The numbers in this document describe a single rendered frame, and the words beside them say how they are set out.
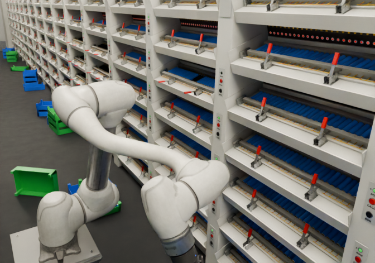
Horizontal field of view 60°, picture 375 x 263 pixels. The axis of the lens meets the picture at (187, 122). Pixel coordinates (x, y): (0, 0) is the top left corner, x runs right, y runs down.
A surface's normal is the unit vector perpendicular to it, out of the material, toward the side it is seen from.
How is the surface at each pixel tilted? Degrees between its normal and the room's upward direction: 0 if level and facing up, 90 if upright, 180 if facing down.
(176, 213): 67
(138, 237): 0
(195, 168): 16
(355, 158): 21
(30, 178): 90
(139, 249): 0
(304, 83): 111
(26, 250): 2
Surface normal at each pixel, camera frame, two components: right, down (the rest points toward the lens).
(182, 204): 0.62, -0.18
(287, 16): -0.80, 0.48
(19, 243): 0.04, -0.93
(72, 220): 0.75, 0.17
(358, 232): -0.85, 0.16
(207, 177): 0.22, -0.63
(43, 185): -0.14, 0.32
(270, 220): -0.28, -0.83
